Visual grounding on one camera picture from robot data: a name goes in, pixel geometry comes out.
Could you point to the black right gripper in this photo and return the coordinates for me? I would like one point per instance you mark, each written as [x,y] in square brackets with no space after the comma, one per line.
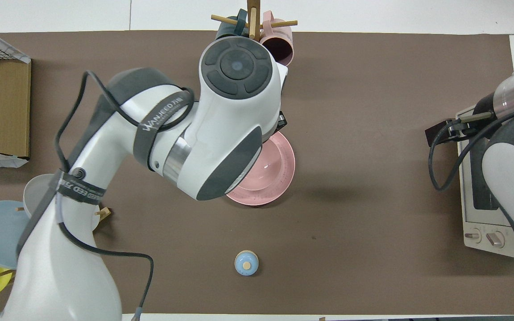
[453,133]

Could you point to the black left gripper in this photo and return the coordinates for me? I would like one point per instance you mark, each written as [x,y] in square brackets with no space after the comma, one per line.
[282,122]

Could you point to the pink bowl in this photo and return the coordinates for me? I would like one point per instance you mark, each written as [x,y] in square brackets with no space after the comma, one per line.
[268,167]

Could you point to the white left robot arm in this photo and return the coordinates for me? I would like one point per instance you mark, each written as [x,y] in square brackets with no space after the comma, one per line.
[234,111]

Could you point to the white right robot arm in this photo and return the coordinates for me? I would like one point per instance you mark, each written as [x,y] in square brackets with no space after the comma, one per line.
[511,169]

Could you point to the pink speckled plate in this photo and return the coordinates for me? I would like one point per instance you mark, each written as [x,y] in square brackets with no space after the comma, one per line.
[285,183]

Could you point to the pink mug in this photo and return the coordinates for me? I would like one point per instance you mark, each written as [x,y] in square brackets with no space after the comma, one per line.
[283,49]

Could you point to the beige toaster oven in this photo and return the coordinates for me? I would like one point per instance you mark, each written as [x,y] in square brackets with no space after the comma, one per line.
[475,218]

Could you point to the dark green mug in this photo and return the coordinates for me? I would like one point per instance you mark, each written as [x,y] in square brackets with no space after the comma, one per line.
[228,32]

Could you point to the wooden mug tree stand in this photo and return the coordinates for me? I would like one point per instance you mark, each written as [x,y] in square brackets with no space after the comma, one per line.
[252,18]

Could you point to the brown table mat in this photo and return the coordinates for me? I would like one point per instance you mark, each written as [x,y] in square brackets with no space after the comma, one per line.
[373,223]

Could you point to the small blue lidded jar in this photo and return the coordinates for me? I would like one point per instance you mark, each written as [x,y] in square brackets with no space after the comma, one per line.
[246,265]

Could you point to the wooden plate rack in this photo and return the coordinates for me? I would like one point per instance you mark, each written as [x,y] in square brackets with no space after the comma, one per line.
[104,214]

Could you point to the grey plate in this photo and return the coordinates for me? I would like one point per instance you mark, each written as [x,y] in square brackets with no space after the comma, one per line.
[36,191]

